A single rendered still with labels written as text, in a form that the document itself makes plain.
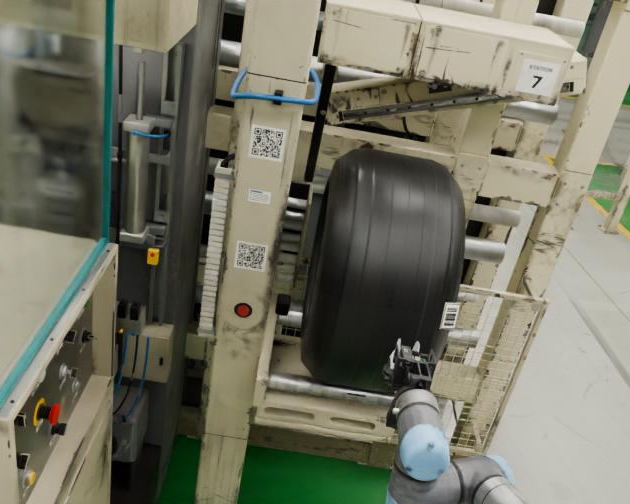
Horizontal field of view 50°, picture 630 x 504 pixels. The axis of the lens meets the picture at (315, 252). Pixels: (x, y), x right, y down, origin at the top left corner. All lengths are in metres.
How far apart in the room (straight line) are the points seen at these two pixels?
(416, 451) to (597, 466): 2.31
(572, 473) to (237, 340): 1.90
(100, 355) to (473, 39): 1.17
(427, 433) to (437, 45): 0.97
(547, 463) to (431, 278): 1.89
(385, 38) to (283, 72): 0.34
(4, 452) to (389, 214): 0.85
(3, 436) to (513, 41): 1.36
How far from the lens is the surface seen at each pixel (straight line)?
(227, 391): 1.87
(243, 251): 1.61
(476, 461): 1.24
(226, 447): 2.01
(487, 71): 1.74
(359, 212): 1.44
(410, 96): 1.87
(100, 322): 1.63
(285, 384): 1.73
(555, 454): 3.28
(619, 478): 3.35
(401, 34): 1.69
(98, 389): 1.70
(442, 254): 1.45
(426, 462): 1.09
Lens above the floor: 2.04
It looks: 29 degrees down
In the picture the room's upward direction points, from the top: 11 degrees clockwise
